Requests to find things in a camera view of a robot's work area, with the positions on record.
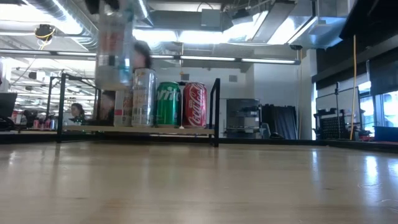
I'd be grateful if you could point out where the wooden shelf with black frame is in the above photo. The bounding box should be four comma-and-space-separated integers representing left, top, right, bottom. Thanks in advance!
46, 73, 221, 148

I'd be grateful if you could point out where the black aluminium table frame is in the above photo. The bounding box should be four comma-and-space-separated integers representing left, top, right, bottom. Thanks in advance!
0, 132, 398, 154

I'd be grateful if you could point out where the black round ceiling device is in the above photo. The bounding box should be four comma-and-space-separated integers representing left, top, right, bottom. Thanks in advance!
34, 24, 57, 40

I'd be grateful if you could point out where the green Sprite can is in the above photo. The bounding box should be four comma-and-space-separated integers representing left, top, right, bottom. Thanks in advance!
154, 81, 183, 127

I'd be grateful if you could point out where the grey ceiling box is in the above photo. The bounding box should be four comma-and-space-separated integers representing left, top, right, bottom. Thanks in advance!
200, 8, 222, 28

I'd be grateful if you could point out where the yellow cable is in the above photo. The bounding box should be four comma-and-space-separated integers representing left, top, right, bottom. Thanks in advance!
349, 34, 358, 141

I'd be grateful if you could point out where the black curtain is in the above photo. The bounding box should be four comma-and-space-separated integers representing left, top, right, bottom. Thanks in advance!
261, 105, 298, 140

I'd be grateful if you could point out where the silver ventilation duct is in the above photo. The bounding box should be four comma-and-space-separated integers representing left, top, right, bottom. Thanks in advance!
24, 0, 141, 85

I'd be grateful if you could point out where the red Coca-Cola can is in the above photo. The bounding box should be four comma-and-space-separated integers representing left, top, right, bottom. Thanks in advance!
182, 82, 208, 128

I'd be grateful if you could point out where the black perforated rack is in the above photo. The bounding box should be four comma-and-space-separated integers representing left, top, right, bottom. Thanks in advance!
313, 108, 351, 140

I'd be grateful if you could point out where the long ceiling light strip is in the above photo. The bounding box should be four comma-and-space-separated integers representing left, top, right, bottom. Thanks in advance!
152, 54, 301, 65
0, 49, 98, 59

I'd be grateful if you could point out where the dark cabinet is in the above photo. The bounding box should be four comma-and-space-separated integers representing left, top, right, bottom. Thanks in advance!
226, 98, 261, 139

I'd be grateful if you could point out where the black tripod stand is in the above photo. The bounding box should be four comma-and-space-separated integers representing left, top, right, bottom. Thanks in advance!
333, 82, 341, 140

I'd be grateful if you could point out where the person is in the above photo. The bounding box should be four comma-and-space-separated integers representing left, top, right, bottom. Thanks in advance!
132, 39, 154, 71
98, 90, 116, 123
70, 102, 86, 124

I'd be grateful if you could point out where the black monitor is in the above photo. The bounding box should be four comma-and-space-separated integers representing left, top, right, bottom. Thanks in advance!
0, 92, 18, 118

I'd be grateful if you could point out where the blue bin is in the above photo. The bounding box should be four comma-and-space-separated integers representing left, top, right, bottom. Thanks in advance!
374, 126, 398, 142

